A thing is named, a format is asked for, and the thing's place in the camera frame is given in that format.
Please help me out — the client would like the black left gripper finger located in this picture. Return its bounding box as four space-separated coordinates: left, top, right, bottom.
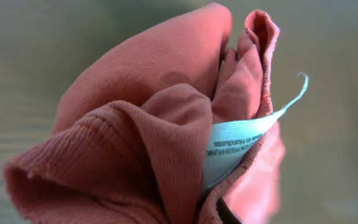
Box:
216 197 242 224

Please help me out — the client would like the red printed t-shirt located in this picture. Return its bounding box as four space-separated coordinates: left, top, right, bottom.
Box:
3 2 310 224

